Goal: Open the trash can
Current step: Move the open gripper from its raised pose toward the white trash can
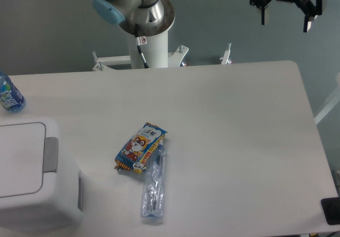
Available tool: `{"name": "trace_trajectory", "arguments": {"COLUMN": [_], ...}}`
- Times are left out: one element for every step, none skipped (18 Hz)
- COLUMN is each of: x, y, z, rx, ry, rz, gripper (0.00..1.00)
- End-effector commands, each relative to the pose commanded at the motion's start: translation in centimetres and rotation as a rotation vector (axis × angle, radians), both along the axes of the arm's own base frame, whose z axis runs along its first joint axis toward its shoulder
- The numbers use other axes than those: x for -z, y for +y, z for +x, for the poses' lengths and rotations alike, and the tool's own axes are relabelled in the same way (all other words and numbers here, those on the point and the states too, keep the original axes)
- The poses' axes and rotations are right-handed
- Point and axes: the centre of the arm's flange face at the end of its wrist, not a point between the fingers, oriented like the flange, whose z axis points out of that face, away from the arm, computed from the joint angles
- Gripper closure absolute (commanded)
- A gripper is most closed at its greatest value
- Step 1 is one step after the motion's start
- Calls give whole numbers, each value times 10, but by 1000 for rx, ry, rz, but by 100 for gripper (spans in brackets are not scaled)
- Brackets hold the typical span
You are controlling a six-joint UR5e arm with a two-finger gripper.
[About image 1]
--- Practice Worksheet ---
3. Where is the grey trash can lid button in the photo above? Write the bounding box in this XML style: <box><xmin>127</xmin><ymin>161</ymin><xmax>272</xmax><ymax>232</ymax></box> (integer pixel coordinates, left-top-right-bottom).
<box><xmin>42</xmin><ymin>137</ymin><xmax>59</xmax><ymax>173</ymax></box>

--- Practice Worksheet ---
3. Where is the white trash can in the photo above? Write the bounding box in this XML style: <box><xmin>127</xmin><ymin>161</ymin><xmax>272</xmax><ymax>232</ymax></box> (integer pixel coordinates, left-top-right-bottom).
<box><xmin>1</xmin><ymin>117</ymin><xmax>83</xmax><ymax>233</ymax></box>

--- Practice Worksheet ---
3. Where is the black object at table edge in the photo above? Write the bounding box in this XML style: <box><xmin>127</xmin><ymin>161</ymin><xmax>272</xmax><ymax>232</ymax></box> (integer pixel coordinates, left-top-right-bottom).
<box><xmin>321</xmin><ymin>197</ymin><xmax>339</xmax><ymax>225</ymax></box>

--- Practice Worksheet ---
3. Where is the colourful cartoon snack packet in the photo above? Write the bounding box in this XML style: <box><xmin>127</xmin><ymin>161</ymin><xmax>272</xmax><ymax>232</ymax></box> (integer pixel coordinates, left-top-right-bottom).
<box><xmin>114</xmin><ymin>122</ymin><xmax>167</xmax><ymax>173</ymax></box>

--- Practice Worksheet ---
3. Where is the clear empty plastic bottle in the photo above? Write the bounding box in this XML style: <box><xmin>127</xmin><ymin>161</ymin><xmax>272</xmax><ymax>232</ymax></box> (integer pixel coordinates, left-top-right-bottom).
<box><xmin>140</xmin><ymin>142</ymin><xmax>167</xmax><ymax>219</ymax></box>

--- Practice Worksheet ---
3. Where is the blue labelled drink bottle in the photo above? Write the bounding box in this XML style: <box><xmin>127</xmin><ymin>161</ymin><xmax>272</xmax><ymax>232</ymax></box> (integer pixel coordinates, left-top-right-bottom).
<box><xmin>1</xmin><ymin>72</ymin><xmax>26</xmax><ymax>113</ymax></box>

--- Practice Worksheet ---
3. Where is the white frame bar right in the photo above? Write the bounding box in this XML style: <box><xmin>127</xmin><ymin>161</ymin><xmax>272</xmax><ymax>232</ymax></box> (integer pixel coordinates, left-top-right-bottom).
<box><xmin>314</xmin><ymin>73</ymin><xmax>340</xmax><ymax>125</ymax></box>

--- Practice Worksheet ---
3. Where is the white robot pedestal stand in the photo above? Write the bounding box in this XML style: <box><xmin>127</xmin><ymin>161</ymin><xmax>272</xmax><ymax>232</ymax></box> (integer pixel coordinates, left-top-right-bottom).
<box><xmin>91</xmin><ymin>29</ymin><xmax>233</xmax><ymax>72</ymax></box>

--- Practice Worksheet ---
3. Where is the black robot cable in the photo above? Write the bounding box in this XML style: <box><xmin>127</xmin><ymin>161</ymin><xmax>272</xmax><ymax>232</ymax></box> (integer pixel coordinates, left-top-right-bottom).
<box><xmin>134</xmin><ymin>24</ymin><xmax>150</xmax><ymax>69</ymax></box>

